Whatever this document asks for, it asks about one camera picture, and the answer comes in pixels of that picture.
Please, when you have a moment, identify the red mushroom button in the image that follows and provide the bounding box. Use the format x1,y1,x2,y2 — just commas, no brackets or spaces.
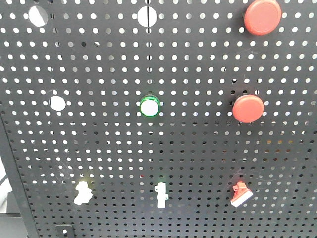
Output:
232,95,264,123
244,0,282,36

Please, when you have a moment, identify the green illuminated push button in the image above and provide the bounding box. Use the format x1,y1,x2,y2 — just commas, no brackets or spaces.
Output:
140,95,160,117

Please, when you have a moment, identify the left pegboard mounting bracket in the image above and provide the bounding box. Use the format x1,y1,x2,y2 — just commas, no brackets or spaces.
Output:
55,224,75,238

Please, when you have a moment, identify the red rotary switch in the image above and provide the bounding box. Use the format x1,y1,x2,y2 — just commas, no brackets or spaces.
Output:
230,181,253,207

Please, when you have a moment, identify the lower red mushroom button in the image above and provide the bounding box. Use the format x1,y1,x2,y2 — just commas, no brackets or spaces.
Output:
232,95,264,123

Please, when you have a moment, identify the upper red mushroom button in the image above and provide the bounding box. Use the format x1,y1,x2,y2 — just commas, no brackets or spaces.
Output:
244,0,282,36

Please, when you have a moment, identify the yellow-lit rotary switch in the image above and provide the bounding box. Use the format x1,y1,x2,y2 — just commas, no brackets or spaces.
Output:
74,181,93,206

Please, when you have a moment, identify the black electronics box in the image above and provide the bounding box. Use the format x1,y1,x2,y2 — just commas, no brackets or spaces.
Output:
0,191,27,238

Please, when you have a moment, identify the black perforated pegboard panel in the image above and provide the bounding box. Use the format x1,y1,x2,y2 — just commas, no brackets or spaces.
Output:
0,0,317,238

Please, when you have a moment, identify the white centre rotary switch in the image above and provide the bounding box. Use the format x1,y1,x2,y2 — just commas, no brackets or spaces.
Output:
154,182,169,208

